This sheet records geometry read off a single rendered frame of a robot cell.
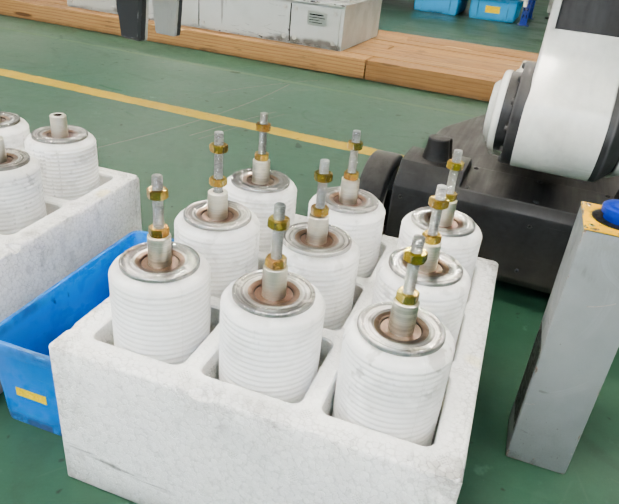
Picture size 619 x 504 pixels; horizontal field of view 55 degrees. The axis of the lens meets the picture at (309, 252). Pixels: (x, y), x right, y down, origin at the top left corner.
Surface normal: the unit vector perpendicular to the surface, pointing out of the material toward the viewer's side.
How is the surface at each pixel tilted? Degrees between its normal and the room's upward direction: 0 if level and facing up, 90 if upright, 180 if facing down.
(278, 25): 90
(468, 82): 90
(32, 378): 92
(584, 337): 90
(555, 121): 77
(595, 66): 51
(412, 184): 45
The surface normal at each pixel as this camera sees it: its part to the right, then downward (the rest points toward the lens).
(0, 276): 0.94, 0.22
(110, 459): -0.34, 0.43
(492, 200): -0.21, -0.31
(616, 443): 0.09, -0.87
